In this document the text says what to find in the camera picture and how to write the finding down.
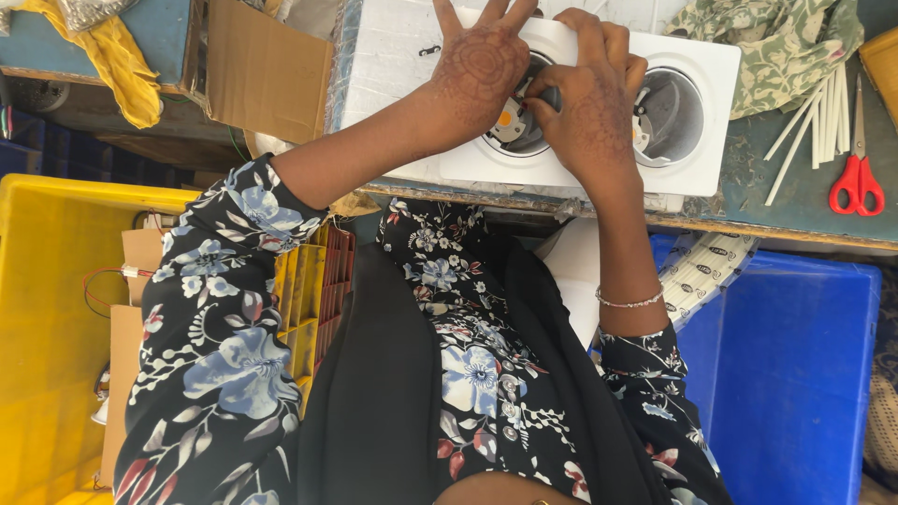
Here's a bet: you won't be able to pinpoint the person's left hand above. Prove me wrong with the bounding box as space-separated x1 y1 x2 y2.
421 0 538 152

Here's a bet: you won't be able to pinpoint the small yellow crate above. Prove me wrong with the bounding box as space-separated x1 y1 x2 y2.
859 27 898 132

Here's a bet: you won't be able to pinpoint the white twin downlight frame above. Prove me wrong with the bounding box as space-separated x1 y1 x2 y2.
382 7 743 198

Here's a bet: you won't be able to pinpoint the beaded silver bracelet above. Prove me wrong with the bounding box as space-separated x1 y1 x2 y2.
594 283 666 310

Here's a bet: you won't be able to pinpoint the yellow cloth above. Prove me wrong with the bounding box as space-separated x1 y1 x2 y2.
13 0 164 131

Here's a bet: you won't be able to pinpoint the bundle of white plastic tubes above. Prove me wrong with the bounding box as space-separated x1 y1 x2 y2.
762 62 852 209

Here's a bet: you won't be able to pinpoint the blue plastic crate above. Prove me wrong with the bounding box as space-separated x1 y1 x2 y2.
648 233 884 505

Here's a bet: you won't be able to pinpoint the large yellow plastic crate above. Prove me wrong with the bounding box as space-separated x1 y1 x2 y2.
0 173 331 505

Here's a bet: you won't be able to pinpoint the red handled scissors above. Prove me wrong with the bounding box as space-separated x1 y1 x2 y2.
828 73 887 217

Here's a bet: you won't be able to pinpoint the green patterned cloth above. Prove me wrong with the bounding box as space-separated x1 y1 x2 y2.
663 0 866 121

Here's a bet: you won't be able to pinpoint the dark blue crate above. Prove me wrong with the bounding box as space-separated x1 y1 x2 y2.
0 105 180 189

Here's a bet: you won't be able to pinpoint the brown cardboard sheet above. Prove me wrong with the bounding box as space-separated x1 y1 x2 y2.
205 0 335 147

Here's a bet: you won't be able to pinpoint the person's floral black garment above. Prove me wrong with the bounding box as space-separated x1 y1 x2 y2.
112 153 735 505

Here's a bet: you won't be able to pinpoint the cardboard pieces with wires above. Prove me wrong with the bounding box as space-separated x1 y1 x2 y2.
81 209 169 486

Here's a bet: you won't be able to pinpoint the silver lamp module orange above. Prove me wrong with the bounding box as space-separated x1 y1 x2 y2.
483 50 562 159

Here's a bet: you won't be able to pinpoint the red plastic crate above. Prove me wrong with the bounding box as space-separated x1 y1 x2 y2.
311 224 357 376

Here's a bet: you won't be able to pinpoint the blue topped wooden table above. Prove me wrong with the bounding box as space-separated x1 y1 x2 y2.
0 0 209 98

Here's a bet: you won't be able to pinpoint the white plastic-wrapped foam board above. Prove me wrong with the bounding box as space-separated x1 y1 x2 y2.
328 0 692 213

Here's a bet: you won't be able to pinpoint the silver foil bag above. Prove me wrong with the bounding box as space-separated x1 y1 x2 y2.
56 0 141 33

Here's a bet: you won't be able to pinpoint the white printed strap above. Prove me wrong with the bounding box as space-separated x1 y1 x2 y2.
658 231 760 332

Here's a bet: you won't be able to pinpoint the person's right hand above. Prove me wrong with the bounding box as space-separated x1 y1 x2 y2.
525 7 649 192

